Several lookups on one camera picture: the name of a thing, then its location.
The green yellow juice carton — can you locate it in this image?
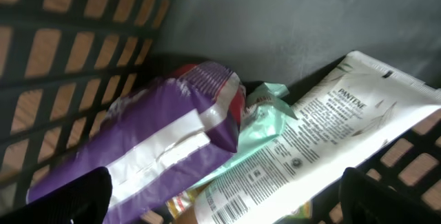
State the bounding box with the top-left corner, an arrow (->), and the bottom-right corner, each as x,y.
166,183 -> 313,221

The grey plastic shopping basket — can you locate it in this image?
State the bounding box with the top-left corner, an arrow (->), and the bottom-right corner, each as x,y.
1,0 -> 440,213

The white Pantene tube gold cap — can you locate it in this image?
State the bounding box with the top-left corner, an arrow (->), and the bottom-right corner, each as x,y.
178,51 -> 440,224

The purple snack package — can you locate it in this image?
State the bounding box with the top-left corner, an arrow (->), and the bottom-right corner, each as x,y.
27,61 -> 245,223

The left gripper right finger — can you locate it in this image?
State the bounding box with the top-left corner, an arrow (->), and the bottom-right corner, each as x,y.
339,167 -> 440,224

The mint green wipes pack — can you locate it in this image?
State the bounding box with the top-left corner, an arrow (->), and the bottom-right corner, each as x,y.
191,83 -> 296,189

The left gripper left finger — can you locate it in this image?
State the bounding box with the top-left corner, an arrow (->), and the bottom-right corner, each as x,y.
1,167 -> 112,224

